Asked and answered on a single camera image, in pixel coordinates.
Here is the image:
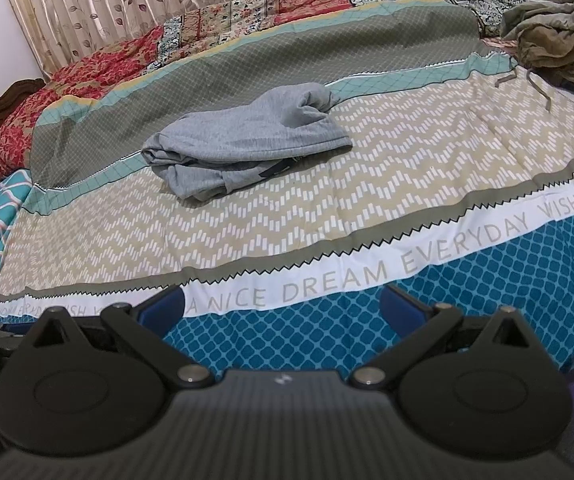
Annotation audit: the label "grey pants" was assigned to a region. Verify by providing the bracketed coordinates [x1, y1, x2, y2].
[141, 84, 354, 204]

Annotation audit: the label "pile of khaki clothes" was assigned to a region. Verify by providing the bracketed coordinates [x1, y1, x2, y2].
[498, 0, 574, 92]

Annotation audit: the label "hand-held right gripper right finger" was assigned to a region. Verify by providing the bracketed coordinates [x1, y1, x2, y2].
[349, 283, 544, 391]

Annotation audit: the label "patterned bed sheet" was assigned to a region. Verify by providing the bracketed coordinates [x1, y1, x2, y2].
[0, 0, 574, 377]

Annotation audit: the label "floral patchwork quilt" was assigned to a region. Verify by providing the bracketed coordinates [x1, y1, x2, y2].
[0, 0, 538, 182]

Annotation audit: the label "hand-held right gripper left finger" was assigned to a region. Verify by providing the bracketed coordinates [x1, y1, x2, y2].
[20, 284, 214, 391]

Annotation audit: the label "beige leaf-print curtain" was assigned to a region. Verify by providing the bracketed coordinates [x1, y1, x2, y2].
[0, 0, 419, 81]

